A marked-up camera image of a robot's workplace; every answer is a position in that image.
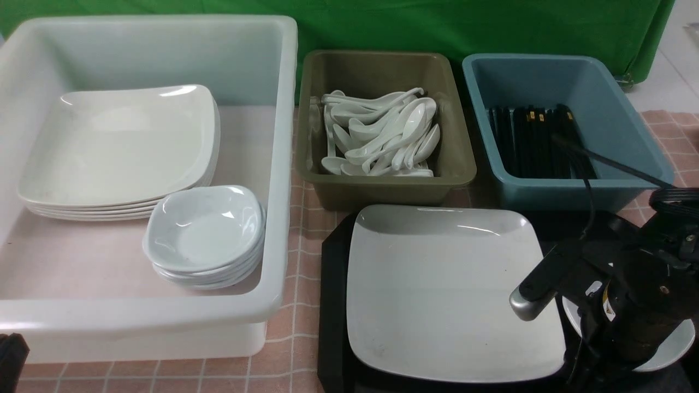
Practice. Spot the lower stacked small bowls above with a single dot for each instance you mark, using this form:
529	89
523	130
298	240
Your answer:
218	277

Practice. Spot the small white sauce dish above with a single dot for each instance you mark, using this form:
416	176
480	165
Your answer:
670	351

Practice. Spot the bundle of black chopsticks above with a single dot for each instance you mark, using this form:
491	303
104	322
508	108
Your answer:
526	147

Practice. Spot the green backdrop cloth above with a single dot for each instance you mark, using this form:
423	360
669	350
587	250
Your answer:
437	27

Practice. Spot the white square rice plate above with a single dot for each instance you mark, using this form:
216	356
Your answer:
428	296

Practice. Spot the black serving tray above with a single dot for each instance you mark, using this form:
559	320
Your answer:
339	370

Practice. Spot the top white stacked plate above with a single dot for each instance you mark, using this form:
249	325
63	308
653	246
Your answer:
104	148

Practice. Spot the top small white bowl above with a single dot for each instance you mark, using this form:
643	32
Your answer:
203	200

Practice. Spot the pink checkered tablecloth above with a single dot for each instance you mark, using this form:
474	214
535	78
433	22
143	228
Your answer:
287	363

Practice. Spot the large white plastic bin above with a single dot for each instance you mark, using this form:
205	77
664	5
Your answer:
85	291

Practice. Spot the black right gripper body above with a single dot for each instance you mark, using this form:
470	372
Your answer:
630	299

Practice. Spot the olive green plastic bin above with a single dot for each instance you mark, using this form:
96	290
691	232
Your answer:
369	75

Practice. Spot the lower stacked white plates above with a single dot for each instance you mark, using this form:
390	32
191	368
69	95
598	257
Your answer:
134	211

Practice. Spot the blue plastic bin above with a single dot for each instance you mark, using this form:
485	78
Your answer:
608	123

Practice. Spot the black object at corner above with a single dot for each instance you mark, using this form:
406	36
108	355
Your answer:
14	353

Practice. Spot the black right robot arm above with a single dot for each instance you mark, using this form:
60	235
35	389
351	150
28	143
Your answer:
677	199

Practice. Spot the pile of white spoons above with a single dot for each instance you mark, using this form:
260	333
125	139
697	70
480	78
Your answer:
392	135

